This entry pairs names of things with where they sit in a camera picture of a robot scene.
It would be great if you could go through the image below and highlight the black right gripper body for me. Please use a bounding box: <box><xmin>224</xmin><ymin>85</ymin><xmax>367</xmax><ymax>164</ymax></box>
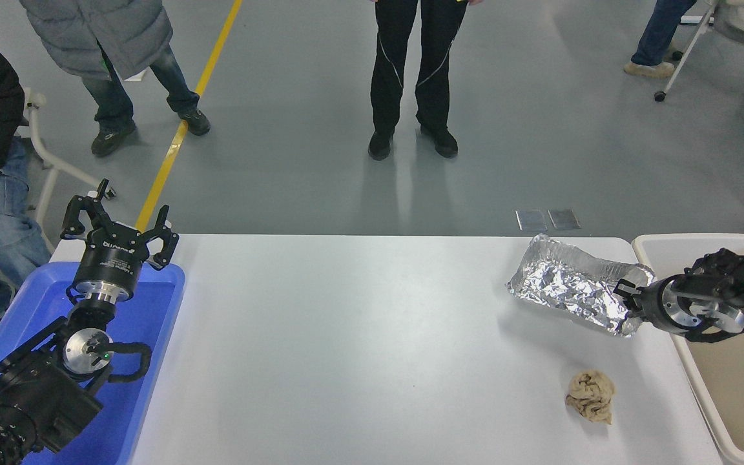
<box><xmin>635</xmin><ymin>278</ymin><xmax>671</xmax><ymax>329</ymax></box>

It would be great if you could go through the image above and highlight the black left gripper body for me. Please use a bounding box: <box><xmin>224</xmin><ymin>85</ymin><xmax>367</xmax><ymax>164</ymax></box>
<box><xmin>74</xmin><ymin>223</ymin><xmax>149</xmax><ymax>293</ymax></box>

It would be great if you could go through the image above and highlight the foil tray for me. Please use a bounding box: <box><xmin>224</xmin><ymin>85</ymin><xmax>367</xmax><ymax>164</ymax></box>
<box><xmin>507</xmin><ymin>234</ymin><xmax>657</xmax><ymax>337</ymax></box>

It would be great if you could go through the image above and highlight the metal floor plate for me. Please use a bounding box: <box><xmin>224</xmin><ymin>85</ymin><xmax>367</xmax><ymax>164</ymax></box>
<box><xmin>548</xmin><ymin>209</ymin><xmax>581</xmax><ymax>231</ymax></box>
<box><xmin>516</xmin><ymin>210</ymin><xmax>548</xmax><ymax>232</ymax></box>

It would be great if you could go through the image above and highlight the blue plastic tray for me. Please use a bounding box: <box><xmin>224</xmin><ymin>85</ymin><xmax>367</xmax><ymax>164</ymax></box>
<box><xmin>0</xmin><ymin>262</ymin><xmax>187</xmax><ymax>465</ymax></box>

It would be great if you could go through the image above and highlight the crumpled tan paper ball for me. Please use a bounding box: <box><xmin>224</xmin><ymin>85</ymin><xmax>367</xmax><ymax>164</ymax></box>
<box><xmin>565</xmin><ymin>370</ymin><xmax>615</xmax><ymax>425</ymax></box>

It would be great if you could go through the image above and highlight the large pale bin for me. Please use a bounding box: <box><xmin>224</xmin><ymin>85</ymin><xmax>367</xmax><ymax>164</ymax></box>
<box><xmin>632</xmin><ymin>233</ymin><xmax>744</xmax><ymax>465</ymax></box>

